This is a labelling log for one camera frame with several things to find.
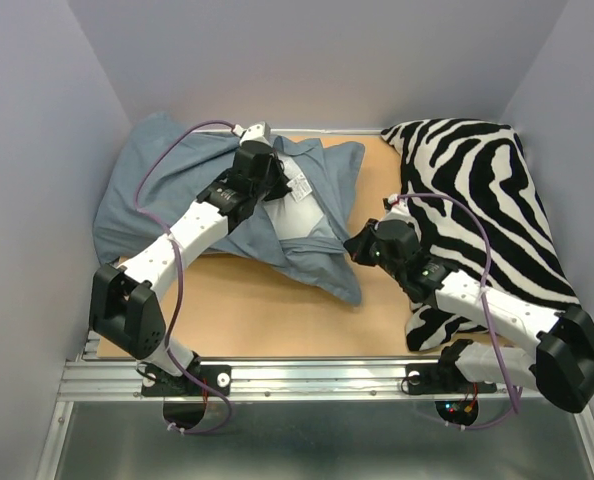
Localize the aluminium front rail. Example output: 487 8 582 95
56 357 593 402

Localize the grey-blue pillowcase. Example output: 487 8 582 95
92 113 365 306

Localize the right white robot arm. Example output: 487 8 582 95
344 217 594 413

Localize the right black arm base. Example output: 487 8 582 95
399 361 498 430

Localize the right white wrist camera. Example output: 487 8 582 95
382 194 410 222

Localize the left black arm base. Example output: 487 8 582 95
136 363 233 436

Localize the zebra print pillow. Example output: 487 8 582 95
379 117 591 353

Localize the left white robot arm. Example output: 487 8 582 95
89 140 290 394

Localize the white pillow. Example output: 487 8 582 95
263 154 324 241

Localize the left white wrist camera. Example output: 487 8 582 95
240 122 272 146

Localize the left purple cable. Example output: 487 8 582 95
135 118 234 436

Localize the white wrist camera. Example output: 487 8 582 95
382 194 410 222
240 122 272 146

